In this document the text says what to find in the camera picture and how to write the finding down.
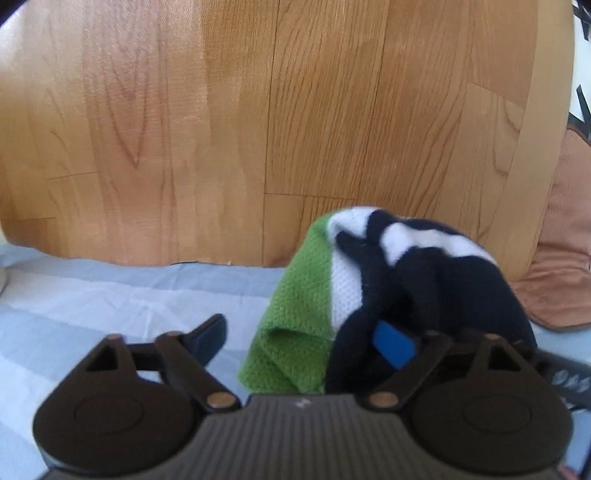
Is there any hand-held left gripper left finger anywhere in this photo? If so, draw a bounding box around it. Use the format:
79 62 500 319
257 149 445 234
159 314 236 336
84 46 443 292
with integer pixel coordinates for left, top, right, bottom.
85 314 242 413

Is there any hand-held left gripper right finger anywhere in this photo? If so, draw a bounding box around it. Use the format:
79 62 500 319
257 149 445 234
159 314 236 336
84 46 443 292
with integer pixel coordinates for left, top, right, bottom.
366 322 537 410

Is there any navy green striped knitted sweater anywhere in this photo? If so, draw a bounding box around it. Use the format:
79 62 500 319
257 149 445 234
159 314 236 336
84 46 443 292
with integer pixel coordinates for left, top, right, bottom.
237 206 539 396

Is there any blue white striped bedsheet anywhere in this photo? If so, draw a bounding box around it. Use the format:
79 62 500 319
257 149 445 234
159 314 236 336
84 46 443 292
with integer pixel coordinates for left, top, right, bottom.
0 242 591 480

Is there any brown cushion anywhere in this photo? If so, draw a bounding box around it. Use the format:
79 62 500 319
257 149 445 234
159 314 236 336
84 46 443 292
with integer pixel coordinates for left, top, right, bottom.
509 128 591 332

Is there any wooden headboard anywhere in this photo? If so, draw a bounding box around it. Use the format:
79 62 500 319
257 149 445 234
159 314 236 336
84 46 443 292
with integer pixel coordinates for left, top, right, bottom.
0 0 575 283

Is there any black white patterned cloth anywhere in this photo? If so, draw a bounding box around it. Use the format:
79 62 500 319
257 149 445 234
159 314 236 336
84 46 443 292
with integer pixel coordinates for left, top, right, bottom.
567 0 591 147

